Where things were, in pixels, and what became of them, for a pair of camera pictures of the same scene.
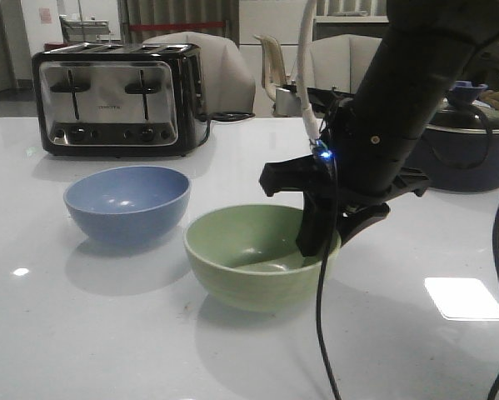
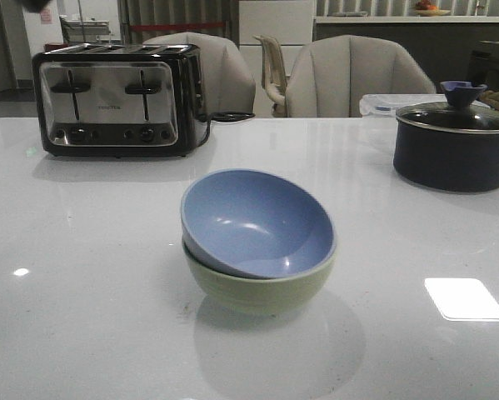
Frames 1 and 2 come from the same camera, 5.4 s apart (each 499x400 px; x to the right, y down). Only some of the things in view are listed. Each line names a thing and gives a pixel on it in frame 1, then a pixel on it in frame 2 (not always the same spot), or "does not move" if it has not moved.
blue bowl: x=125 y=205 → x=256 y=224
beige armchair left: x=228 y=84 does not move
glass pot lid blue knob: x=463 y=112 does not move
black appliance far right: x=493 y=63 does not move
